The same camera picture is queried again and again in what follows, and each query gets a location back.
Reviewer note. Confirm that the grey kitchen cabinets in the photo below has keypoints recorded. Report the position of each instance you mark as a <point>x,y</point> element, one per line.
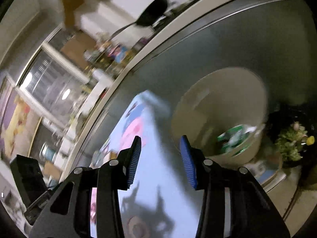
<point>210,42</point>

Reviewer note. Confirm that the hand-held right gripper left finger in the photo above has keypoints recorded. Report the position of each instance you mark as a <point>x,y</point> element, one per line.
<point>133,161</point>

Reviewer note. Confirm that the black bin with vegetable scraps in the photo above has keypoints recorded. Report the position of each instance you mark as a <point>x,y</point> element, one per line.
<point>275,121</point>

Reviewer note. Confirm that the barred kitchen window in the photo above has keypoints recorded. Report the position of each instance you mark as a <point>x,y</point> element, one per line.
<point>54,84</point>

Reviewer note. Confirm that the fruit wall poster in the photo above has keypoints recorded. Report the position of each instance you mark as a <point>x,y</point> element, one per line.
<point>17,119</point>

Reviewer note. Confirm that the black frying pan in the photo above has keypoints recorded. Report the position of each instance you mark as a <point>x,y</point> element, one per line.
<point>153,12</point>

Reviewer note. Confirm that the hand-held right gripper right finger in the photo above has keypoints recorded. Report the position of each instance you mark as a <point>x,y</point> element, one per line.
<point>188,163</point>

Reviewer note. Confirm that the cooking oil bottle blue label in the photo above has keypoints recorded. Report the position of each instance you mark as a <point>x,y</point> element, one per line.
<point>121,53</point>

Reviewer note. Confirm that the brown wooden wall cabinet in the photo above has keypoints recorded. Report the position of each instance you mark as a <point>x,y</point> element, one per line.
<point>70,10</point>

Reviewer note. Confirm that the beige plastic bin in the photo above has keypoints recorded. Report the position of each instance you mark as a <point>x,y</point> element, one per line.
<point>218,99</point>

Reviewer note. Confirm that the green packet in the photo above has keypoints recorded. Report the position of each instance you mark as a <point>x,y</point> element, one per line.
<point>230,136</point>

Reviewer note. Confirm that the yellow bottle cap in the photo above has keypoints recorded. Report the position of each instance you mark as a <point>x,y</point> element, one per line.
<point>310,140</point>

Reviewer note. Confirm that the light blue printed blanket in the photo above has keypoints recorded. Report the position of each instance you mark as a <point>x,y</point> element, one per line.
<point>158,178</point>

